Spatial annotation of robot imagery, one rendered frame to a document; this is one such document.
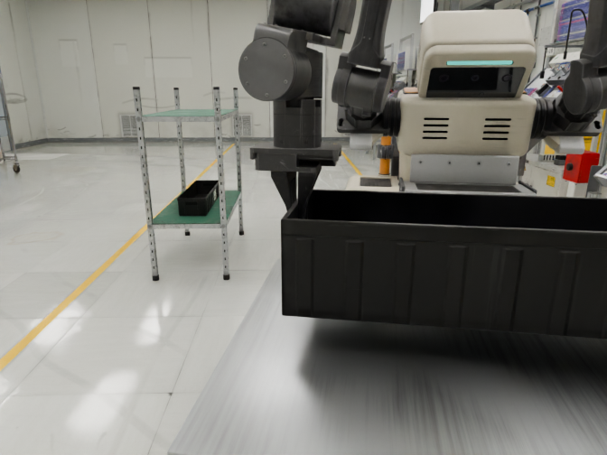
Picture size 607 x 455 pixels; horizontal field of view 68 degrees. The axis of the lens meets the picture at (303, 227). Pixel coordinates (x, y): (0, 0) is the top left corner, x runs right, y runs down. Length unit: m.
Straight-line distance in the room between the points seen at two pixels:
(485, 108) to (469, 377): 0.65
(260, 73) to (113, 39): 10.29
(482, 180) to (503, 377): 0.59
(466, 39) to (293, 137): 0.55
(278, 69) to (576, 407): 0.42
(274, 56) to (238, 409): 0.33
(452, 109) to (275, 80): 0.63
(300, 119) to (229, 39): 9.67
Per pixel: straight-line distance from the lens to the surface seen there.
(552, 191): 3.27
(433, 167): 1.02
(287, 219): 0.47
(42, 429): 1.87
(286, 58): 0.45
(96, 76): 10.84
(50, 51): 11.21
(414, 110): 1.02
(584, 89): 0.98
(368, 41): 0.90
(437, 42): 0.98
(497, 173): 1.04
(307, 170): 0.51
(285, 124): 0.52
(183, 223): 2.69
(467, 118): 1.03
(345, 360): 0.52
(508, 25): 1.03
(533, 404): 0.50
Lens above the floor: 1.08
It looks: 17 degrees down
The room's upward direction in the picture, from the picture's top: straight up
